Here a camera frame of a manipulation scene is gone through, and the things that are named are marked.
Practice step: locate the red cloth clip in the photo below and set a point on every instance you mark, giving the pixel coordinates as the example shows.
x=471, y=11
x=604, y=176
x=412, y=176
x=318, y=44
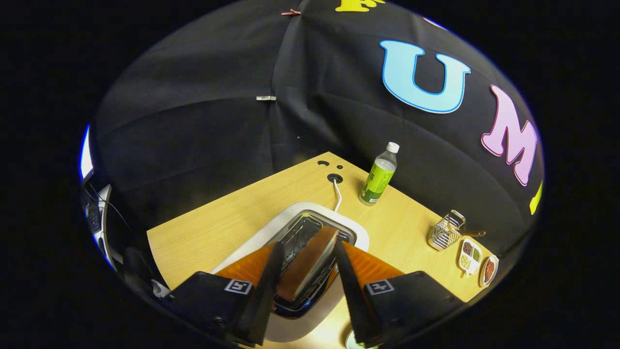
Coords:
x=290, y=12

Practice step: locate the white-edged dark object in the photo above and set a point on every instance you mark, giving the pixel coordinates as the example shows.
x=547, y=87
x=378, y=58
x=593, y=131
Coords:
x=102, y=218

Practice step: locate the brown meat steak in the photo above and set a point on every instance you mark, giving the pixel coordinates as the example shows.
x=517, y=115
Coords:
x=489, y=271

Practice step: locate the green beans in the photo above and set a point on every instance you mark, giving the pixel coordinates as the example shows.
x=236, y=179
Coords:
x=476, y=255

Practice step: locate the plain toast bread slice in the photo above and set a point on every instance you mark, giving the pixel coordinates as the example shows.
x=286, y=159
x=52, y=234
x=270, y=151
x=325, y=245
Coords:
x=305, y=266

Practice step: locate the round white plate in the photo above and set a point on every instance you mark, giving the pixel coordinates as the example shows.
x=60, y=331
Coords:
x=481, y=277

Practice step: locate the green label drink bottle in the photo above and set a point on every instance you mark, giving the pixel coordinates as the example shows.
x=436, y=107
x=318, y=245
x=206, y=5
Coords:
x=378, y=179

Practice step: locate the pale green round plate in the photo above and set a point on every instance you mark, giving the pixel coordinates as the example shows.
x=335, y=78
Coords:
x=351, y=341

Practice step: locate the white cloth clip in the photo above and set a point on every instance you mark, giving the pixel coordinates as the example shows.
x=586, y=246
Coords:
x=266, y=98

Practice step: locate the white divided dish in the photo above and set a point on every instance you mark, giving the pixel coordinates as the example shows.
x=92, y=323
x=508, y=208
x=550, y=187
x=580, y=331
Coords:
x=472, y=265

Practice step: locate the dark brown beans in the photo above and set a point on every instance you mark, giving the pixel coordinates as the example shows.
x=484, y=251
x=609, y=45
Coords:
x=468, y=248

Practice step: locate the black backdrop cloth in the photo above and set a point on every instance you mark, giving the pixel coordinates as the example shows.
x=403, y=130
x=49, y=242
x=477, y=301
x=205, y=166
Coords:
x=218, y=145

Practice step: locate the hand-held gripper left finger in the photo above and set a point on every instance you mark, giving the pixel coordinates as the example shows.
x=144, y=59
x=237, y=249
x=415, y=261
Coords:
x=264, y=305

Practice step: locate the white toaster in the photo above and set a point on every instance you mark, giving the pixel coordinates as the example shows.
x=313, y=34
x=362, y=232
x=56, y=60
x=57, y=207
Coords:
x=295, y=329

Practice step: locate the yellow beans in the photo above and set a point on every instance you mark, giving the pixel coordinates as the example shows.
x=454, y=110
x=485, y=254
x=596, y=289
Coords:
x=465, y=262

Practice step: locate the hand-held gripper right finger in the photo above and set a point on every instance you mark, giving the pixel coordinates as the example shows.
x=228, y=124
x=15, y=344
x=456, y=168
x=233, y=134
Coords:
x=356, y=300

